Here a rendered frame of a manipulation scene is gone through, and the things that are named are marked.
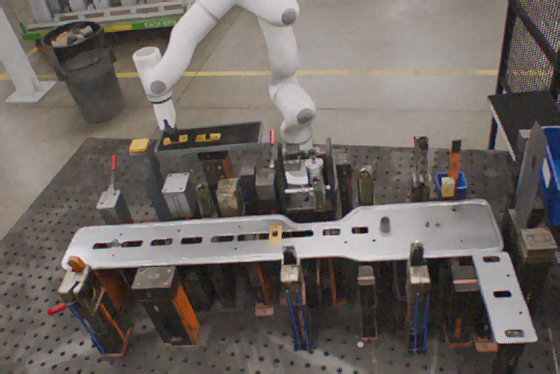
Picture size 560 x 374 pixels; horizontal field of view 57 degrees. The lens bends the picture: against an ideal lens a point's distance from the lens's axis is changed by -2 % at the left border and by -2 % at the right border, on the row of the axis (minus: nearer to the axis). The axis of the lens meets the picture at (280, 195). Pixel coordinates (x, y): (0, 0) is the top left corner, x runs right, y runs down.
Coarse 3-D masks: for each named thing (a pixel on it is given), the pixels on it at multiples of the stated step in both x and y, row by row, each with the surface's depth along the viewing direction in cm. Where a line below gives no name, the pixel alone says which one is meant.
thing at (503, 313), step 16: (480, 256) 144; (480, 272) 140; (496, 272) 139; (512, 272) 139; (480, 288) 137; (496, 288) 136; (512, 288) 135; (496, 304) 132; (512, 304) 131; (496, 320) 129; (512, 320) 128; (528, 320) 127; (496, 336) 125; (528, 336) 124
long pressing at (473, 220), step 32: (128, 224) 176; (160, 224) 174; (192, 224) 172; (224, 224) 169; (256, 224) 167; (288, 224) 165; (320, 224) 163; (352, 224) 161; (416, 224) 157; (448, 224) 155; (480, 224) 153; (64, 256) 170; (96, 256) 167; (128, 256) 165; (160, 256) 163; (192, 256) 161; (224, 256) 159; (256, 256) 157; (320, 256) 154; (352, 256) 152; (384, 256) 150; (448, 256) 147
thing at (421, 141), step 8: (416, 136) 154; (424, 136) 154; (416, 144) 154; (424, 144) 151; (416, 152) 156; (424, 152) 157; (416, 160) 157; (424, 160) 158; (416, 168) 159; (424, 168) 160; (416, 176) 161; (416, 184) 162
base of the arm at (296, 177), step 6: (282, 144) 208; (306, 144) 204; (312, 144) 209; (300, 162) 209; (300, 168) 212; (288, 174) 217; (294, 174) 215; (300, 174) 214; (306, 174) 215; (288, 180) 215; (294, 180) 215; (300, 180) 214; (306, 180) 214
